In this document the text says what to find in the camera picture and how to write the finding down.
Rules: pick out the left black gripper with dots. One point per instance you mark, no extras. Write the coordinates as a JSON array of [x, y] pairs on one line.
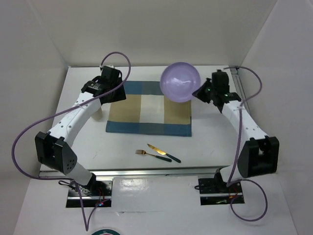
[[120, 95]]

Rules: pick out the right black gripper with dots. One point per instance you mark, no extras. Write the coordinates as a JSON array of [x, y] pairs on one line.
[[199, 93]]

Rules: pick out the purple plate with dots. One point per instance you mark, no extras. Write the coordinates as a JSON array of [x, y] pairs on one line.
[[179, 80]]

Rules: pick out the beige paper cup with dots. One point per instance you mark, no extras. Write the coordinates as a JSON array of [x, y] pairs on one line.
[[97, 115]]

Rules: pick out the blue tan checked placemat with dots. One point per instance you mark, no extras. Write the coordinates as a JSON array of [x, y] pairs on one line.
[[147, 111]]

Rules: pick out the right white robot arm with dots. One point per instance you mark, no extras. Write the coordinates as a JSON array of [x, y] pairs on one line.
[[256, 152]]

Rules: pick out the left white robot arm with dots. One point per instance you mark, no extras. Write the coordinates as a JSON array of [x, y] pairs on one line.
[[54, 147]]

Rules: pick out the green round sticker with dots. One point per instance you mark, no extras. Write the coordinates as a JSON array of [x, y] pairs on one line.
[[106, 232]]

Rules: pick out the aluminium right side rail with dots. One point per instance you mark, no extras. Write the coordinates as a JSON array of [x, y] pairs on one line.
[[248, 128]]

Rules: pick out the aluminium rail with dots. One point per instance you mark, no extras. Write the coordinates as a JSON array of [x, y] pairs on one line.
[[248, 128], [157, 171]]

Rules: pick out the gold knife green handle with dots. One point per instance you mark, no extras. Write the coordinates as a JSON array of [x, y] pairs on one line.
[[164, 153]]

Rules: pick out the gold fork green handle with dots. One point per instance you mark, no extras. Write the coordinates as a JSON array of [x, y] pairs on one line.
[[143, 152]]

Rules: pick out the aluminium front rail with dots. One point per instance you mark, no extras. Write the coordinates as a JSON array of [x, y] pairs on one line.
[[157, 171]]

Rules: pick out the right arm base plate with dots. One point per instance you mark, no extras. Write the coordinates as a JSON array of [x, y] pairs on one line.
[[211, 194]]

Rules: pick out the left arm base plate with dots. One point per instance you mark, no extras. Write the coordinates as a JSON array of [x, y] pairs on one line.
[[102, 198]]

